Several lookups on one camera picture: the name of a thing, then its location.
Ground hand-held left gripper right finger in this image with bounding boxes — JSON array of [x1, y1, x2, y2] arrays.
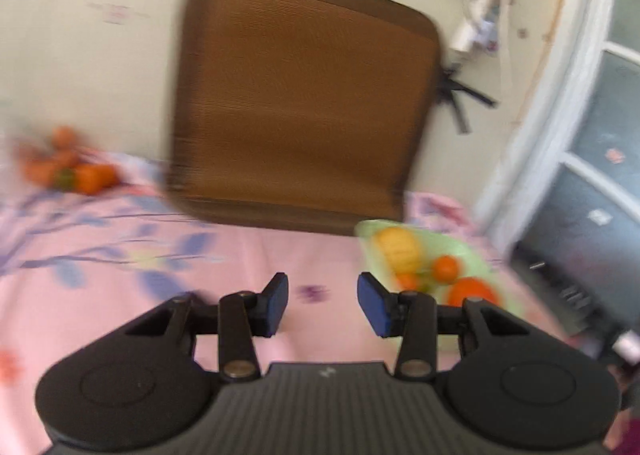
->
[[356, 272, 531, 382]]

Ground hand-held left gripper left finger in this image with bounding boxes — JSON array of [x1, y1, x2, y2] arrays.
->
[[120, 272, 290, 382]]

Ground large yellow grapefruit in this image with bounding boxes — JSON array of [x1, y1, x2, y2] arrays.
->
[[374, 227, 423, 276]]

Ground large orange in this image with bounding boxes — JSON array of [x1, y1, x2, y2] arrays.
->
[[446, 277, 502, 308]]

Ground light green plastic basket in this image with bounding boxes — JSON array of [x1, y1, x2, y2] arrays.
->
[[355, 219, 523, 357]]

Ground pile of small orange fruits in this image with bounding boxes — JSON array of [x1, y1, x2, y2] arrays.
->
[[17, 126, 120, 196]]

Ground pink printed blanket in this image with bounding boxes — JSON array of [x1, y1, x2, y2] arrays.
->
[[0, 148, 583, 451]]

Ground black tape strips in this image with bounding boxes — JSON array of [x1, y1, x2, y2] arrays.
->
[[437, 66, 498, 135]]

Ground white plastic wrap bundle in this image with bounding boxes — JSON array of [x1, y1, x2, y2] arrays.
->
[[449, 0, 517, 57]]

